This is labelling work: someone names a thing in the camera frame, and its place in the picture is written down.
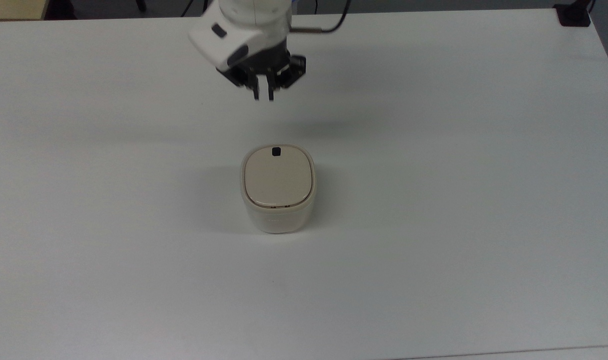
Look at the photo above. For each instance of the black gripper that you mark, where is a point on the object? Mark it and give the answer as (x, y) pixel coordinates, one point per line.
(263, 62)

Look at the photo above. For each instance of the beige trash bin lid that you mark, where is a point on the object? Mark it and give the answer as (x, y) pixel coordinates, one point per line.
(277, 177)

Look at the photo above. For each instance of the beige plastic trash bin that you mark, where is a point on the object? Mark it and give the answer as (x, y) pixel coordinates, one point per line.
(278, 215)

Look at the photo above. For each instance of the tan wooden board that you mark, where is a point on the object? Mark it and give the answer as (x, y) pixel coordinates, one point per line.
(13, 9)

